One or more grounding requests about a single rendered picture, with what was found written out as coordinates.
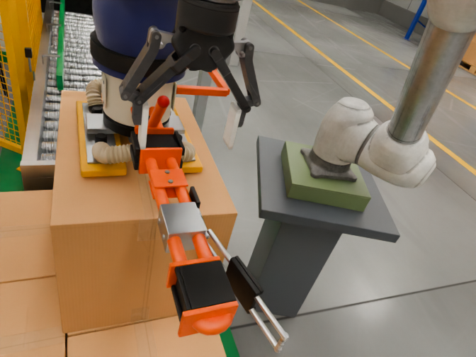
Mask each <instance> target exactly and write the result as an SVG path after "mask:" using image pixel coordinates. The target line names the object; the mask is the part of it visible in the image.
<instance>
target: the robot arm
mask: <svg viewBox="0 0 476 357"><path fill-rule="evenodd" d="M237 1H243V0H178V6H177V12H176V24H175V27H174V29H173V31H172V32H171V33H170V32H166V31H163V30H159V29H158V28H157V27H156V26H155V25H152V26H150V27H149V30H148V34H147V41H146V43H145V45H144V47H143V48H142V50H141V52H140V53H139V55H138V56H137V58H136V60H135V61H134V63H133V65H132V66H131V68H130V70H129V71H128V73H127V74H126V76H125V78H124V79H123V81H122V83H121V84H120V86H119V92H120V97H121V99H122V100H123V101H130V102H132V121H133V123H134V125H139V128H138V142H139V145H140V149H146V141H147V125H148V117H149V104H148V102H147V100H148V99H149V98H150V97H152V96H153V95H154V94H155V93H156V92H157V91H158V90H159V89H160V88H161V87H163V85H165V83H166V82H167V81H168V80H170V78H172V77H173V76H174V75H175V74H178V73H179V72H181V71H182V70H183V69H184V68H185V67H186V68H188V69H189V70H190V71H198V70H203V71H205V72H212V71H213V70H215V69H218V70H219V72H220V74H221V75H222V78H223V79H224V80H225V82H226V84H227V86H228V87H229V89H230V91H231V92H232V95H233V96H234V98H235V99H236V101H237V103H236V102H235V101H232V102H231V105H230V108H229V114H228V117H227V123H226V126H225V132H224V135H223V141H224V142H225V144H226V146H227V148H228V149H232V147H233V144H234V139H235V136H236V133H237V128H241V127H242V126H243V123H244V119H245V115H246V113H248V112H250V110H251V107H252V106H255V107H259V106H260V105H261V99H260V95H259V88H258V84H257V80H256V74H255V70H254V63H253V56H254V45H253V44H252V43H251V42H250V41H249V40H248V39H247V38H242V39H241V40H234V39H233V36H234V32H235V29H236V25H237V19H238V15H239V9H240V5H239V3H238V2H237ZM426 10H427V14H428V17H429V20H428V23H427V24H426V28H425V30H424V34H423V35H422V38H421V41H420V43H419V46H418V49H417V51H416V54H415V56H414V60H413V62H412V65H411V67H410V70H409V73H408V75H407V78H406V81H405V83H404V86H403V88H402V92H401V94H400V96H399V99H398V102H397V105H396V107H395V110H394V113H393V114H392V118H391V120H389V121H386V122H385V123H383V124H382V125H379V124H378V123H377V122H376V121H375V120H374V119H373V117H374V113H373V110H372V108H371V107H370V106H369V105H368V104H367V103H366V102H365V101H363V100H361V99H359V98H354V97H344V98H342V99H341V100H339V101H338V102H336V103H335V104H334V105H333V106H332V107H331V108H330V109H329V110H328V111H327V113H326V115H325V116H324V118H323V120H322V123H321V125H320V127H319V129H318V132H317V135H316V138H315V141H314V145H313V147H312V149H308V148H302V149H301V150H300V153H301V154H302V155H303V157H304V158H305V161H306V163H307V165H308V167H309V170H310V176H311V177H312V178H315V179H318V178H325V179H338V180H346V181H351V182H356V180H357V176H356V175H355V174H354V173H353V172H352V170H351V167H350V165H351V163H353V164H357V165H359V166H360V167H361V168H363V169H365V170H366V171H367V172H369V173H371V174H372V175H374V176H376V177H378V178H379V179H382V180H384V181H386V182H388V183H391V184H392V185H395V186H399V187H403V188H416V187H420V186H421V185H422V184H423V183H424V182H425V180H427V178H428V177H429V176H430V175H431V173H432V171H433V170H434V169H435V168H436V158H435V155H434V153H433V151H432V150H430V149H429V136H428V134H427V132H426V128H427V126H428V124H429V122H430V120H431V118H432V116H433V114H434V112H435V110H436V108H437V106H438V104H439V102H440V100H441V99H442V97H443V95H444V93H445V91H446V89H447V87H448V85H449V83H450V82H451V80H452V78H453V76H454V74H455V72H456V70H457V68H458V66H459V64H460V62H461V61H462V59H463V57H464V55H465V53H466V51H467V49H468V47H469V45H470V43H471V41H472V39H473V37H474V35H475V33H476V0H427V7H426ZM167 43H171V44H172V46H173V48H174V49H175V50H174V51H173V52H172V53H171V54H170V55H169V56H168V57H167V59H166V61H165V62H164V63H163V64H161V65H160V66H159V67H158V68H157V69H156V70H155V71H154V72H153V73H152V74H151V75H150V76H149V77H147V78H146V79H145V80H144V81H143V82H142V83H141V84H140V85H139V83H140V82H141V80H142V78H143V77H144V75H145V74H146V72H147V70H148V69H149V67H150V66H151V64H152V63H153V61H154V59H155V58H156V56H157V54H158V51H159V49H163V48H164V47H165V45H166V44H167ZM234 50H235V52H236V54H237V55H238V57H239V61H240V64H241V68H242V74H243V77H244V83H245V87H246V92H247V96H244V94H243V93H242V91H241V89H240V88H239V86H238V84H237V82H236V81H235V79H234V77H233V76H232V73H231V71H230V69H229V67H228V66H227V64H226V62H225V60H226V59H227V58H228V57H229V56H230V55H231V54H232V52H233V51H234ZM138 85H139V86H138ZM137 86H138V87H137Z"/></svg>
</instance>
